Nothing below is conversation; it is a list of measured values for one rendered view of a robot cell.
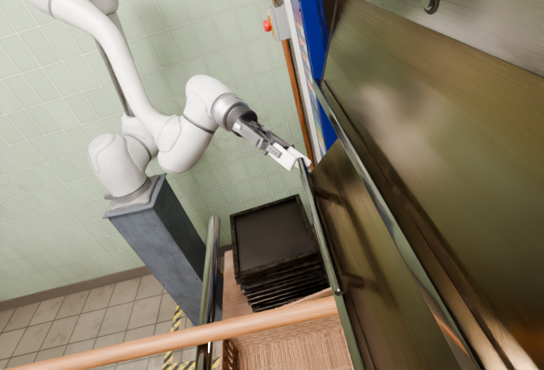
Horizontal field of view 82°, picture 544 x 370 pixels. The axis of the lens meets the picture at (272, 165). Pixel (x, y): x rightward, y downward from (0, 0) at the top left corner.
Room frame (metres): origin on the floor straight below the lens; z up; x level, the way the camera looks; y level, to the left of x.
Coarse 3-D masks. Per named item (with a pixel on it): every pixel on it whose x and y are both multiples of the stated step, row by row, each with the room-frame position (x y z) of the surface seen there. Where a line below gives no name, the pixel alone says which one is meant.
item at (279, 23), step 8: (272, 8) 1.18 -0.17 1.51; (280, 8) 1.14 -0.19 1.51; (272, 16) 1.13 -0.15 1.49; (280, 16) 1.13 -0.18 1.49; (272, 24) 1.14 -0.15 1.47; (280, 24) 1.13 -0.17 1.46; (288, 24) 1.13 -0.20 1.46; (272, 32) 1.22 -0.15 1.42; (280, 32) 1.13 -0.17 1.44; (288, 32) 1.13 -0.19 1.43; (280, 40) 1.13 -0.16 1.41
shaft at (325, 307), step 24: (264, 312) 0.31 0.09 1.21; (288, 312) 0.29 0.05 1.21; (312, 312) 0.28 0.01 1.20; (336, 312) 0.27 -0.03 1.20; (168, 336) 0.32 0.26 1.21; (192, 336) 0.30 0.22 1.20; (216, 336) 0.29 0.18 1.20; (48, 360) 0.35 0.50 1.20; (72, 360) 0.33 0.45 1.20; (96, 360) 0.32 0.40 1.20; (120, 360) 0.31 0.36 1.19
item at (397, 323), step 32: (320, 160) 0.58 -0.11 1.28; (352, 192) 0.42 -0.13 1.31; (352, 224) 0.36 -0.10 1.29; (384, 224) 0.31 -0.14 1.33; (352, 256) 0.31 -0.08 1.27; (384, 256) 0.27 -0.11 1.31; (352, 288) 0.27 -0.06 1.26; (384, 288) 0.23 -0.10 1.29; (416, 288) 0.20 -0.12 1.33; (384, 320) 0.20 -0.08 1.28; (416, 320) 0.17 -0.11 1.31; (384, 352) 0.17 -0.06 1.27; (416, 352) 0.15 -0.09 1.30; (448, 352) 0.13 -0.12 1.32
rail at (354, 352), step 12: (324, 216) 0.43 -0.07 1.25; (336, 300) 0.26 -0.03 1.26; (348, 300) 0.25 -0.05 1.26; (348, 312) 0.23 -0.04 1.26; (348, 324) 0.22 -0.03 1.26; (348, 336) 0.20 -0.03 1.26; (360, 336) 0.20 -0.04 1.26; (348, 348) 0.19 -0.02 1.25; (360, 348) 0.18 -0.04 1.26; (360, 360) 0.17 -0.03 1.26
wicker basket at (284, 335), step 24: (240, 336) 0.57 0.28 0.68; (264, 336) 0.56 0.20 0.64; (288, 336) 0.55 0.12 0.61; (312, 336) 0.54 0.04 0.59; (336, 336) 0.51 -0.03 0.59; (240, 360) 0.53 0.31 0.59; (264, 360) 0.51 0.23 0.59; (288, 360) 0.49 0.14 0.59; (312, 360) 0.46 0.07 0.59; (336, 360) 0.44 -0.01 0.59
